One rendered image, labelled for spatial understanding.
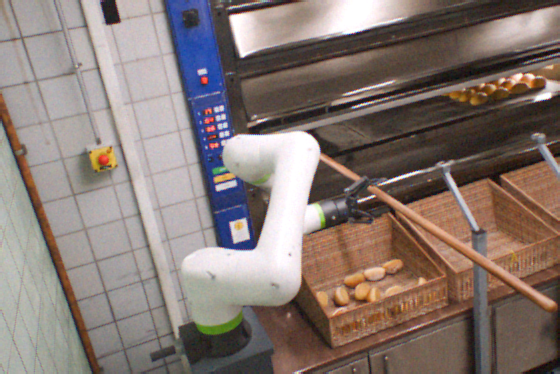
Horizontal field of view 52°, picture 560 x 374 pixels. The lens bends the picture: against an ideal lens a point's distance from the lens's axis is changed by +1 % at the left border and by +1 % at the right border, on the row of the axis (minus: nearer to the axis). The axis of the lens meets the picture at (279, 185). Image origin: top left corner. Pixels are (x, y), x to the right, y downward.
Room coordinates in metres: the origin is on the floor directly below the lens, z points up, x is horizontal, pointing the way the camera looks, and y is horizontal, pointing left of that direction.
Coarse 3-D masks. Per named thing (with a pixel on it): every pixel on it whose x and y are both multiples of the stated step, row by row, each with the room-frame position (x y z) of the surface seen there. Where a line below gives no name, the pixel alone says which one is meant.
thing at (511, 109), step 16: (544, 96) 2.77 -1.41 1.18; (480, 112) 2.69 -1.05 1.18; (496, 112) 2.66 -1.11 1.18; (512, 112) 2.68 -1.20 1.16; (432, 128) 2.58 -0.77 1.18; (448, 128) 2.58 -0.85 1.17; (464, 128) 2.60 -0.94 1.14; (368, 144) 2.51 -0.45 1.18; (384, 144) 2.49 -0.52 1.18; (400, 144) 2.51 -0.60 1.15; (320, 160) 2.41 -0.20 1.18; (336, 160) 2.42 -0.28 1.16; (352, 160) 2.44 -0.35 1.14
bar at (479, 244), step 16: (512, 144) 2.24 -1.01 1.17; (544, 144) 2.27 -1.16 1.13; (464, 160) 2.17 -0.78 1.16; (400, 176) 2.10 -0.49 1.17; (416, 176) 2.11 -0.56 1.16; (448, 176) 2.13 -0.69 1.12; (352, 192) 2.03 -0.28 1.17; (368, 192) 2.05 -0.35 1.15; (464, 208) 2.02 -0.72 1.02; (480, 240) 1.93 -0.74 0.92; (480, 272) 1.93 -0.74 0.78; (480, 288) 1.92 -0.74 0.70; (480, 304) 1.92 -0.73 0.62; (480, 320) 1.92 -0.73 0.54; (480, 336) 1.92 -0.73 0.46; (480, 352) 1.92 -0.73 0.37; (480, 368) 1.93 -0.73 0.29
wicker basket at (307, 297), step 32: (384, 224) 2.42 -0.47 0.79; (320, 256) 2.31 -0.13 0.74; (352, 256) 2.34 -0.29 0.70; (384, 256) 2.37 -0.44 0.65; (416, 256) 2.21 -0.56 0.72; (320, 288) 2.26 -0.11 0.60; (352, 288) 2.23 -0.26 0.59; (384, 288) 2.19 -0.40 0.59; (416, 288) 1.96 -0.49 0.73; (320, 320) 1.95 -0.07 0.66; (352, 320) 1.88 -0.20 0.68; (384, 320) 1.92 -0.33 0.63
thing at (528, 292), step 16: (352, 176) 2.11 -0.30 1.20; (400, 208) 1.77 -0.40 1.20; (432, 224) 1.61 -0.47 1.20; (448, 240) 1.51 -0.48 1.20; (464, 256) 1.43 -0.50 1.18; (480, 256) 1.38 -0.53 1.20; (496, 272) 1.30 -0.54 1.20; (512, 288) 1.24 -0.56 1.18; (528, 288) 1.21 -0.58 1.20; (544, 304) 1.14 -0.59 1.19
